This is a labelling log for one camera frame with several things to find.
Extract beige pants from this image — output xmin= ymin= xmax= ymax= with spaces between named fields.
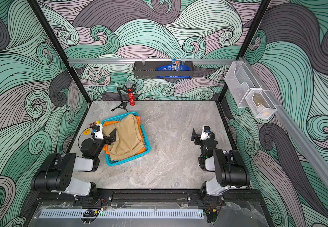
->
xmin=102 ymin=113 xmax=146 ymax=162

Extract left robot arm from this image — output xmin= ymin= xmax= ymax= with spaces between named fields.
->
xmin=30 ymin=124 xmax=117 ymax=197

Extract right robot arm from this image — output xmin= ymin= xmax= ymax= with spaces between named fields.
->
xmin=191 ymin=126 xmax=250 ymax=198

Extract teal plastic basket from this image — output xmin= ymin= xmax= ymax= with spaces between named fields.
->
xmin=102 ymin=112 xmax=151 ymax=166

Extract red microphone on tripod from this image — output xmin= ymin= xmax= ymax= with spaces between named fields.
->
xmin=110 ymin=81 xmax=137 ymax=113

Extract blue snack package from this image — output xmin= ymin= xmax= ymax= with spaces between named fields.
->
xmin=156 ymin=60 xmax=191 ymax=79

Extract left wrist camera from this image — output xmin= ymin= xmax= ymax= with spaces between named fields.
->
xmin=91 ymin=124 xmax=103 ymax=140

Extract small clear wall bin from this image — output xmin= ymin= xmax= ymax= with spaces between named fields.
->
xmin=245 ymin=89 xmax=277 ymax=120

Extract large clear wall bin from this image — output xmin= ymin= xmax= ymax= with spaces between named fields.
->
xmin=225 ymin=61 xmax=260 ymax=108

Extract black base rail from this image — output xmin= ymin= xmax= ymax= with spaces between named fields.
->
xmin=37 ymin=189 xmax=262 ymax=208

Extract black wall shelf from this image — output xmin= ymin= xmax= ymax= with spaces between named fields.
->
xmin=133 ymin=59 xmax=194 ymax=79

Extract white slotted cable duct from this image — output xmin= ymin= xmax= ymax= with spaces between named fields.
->
xmin=38 ymin=209 xmax=204 ymax=219

